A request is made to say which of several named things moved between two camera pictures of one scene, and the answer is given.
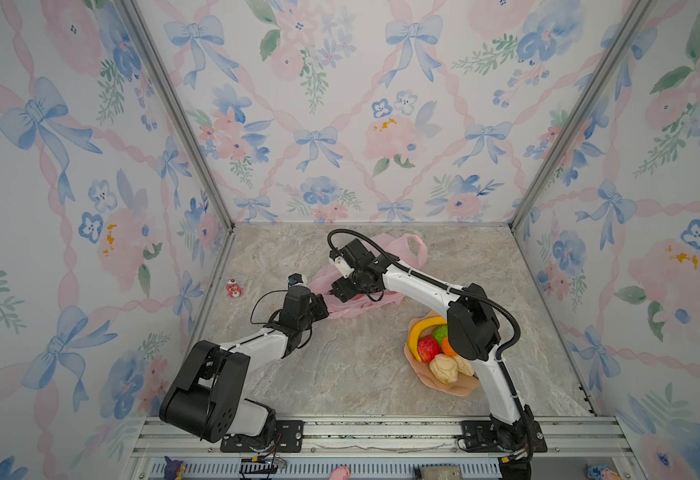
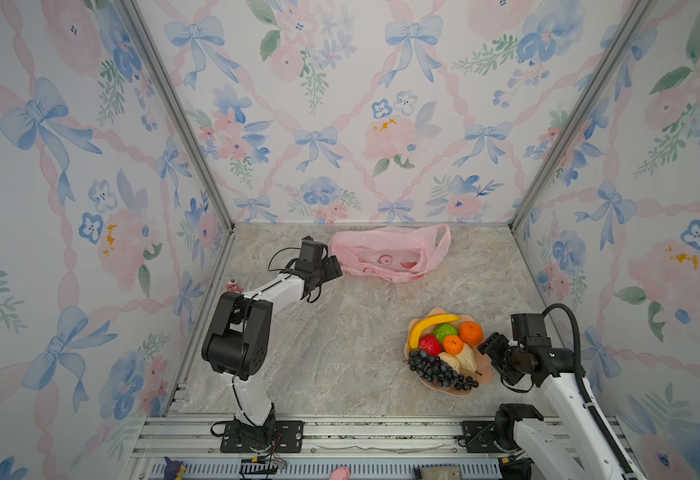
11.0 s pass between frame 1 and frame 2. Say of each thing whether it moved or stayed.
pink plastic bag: moved
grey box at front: stayed
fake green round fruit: stayed
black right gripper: moved
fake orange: stayed
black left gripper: moved
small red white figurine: stayed
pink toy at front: stayed
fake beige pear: stayed
